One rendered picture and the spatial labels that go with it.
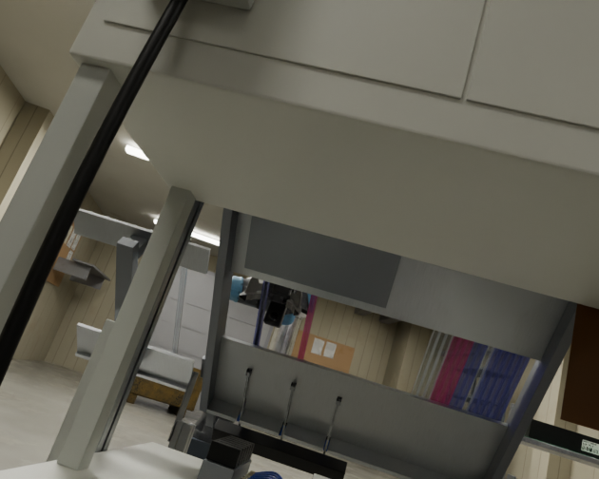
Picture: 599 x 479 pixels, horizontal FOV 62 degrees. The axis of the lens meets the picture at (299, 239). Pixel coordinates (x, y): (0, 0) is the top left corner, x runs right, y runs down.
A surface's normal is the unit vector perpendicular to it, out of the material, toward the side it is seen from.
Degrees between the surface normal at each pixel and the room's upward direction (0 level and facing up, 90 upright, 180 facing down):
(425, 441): 132
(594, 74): 90
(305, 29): 90
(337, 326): 90
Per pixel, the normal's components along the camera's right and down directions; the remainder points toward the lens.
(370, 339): 0.17, -0.25
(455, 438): -0.25, 0.38
